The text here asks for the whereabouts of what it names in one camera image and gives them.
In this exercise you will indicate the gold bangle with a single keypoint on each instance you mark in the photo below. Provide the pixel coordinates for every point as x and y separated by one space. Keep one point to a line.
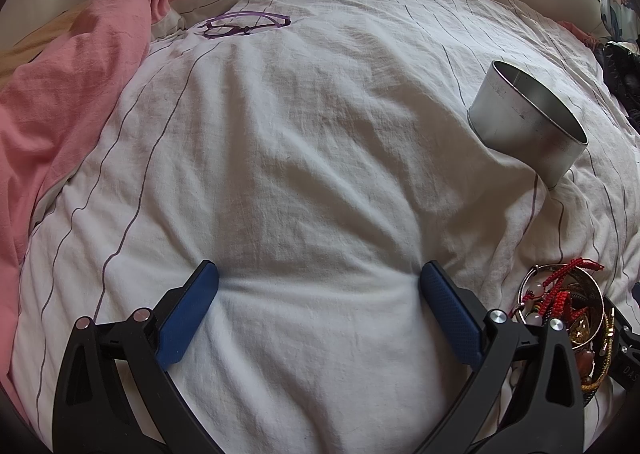
597 329

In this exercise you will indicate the tan cloth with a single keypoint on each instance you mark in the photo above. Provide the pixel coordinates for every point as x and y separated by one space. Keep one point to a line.
35 41

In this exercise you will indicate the pink blanket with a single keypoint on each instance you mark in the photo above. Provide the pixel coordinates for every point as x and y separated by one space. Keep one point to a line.
65 99

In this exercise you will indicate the white striped bed sheet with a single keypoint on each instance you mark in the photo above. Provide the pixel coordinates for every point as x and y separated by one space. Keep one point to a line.
310 159

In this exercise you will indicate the patterned curtain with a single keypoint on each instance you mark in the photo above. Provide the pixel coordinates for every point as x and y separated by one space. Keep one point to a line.
620 4

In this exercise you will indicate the round silver metal tin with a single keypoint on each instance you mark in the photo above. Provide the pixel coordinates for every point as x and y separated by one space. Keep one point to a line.
520 129

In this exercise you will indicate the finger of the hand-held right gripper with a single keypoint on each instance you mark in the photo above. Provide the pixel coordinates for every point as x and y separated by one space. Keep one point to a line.
627 349

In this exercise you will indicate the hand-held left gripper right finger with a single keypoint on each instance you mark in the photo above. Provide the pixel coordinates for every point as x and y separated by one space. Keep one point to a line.
452 319

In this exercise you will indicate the purple eyeglasses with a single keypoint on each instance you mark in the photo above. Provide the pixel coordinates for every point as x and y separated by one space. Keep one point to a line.
240 26

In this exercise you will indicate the dark cloth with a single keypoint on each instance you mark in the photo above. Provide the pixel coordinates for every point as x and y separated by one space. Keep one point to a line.
622 74

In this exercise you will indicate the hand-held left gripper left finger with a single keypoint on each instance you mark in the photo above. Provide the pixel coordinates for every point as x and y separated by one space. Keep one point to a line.
187 314

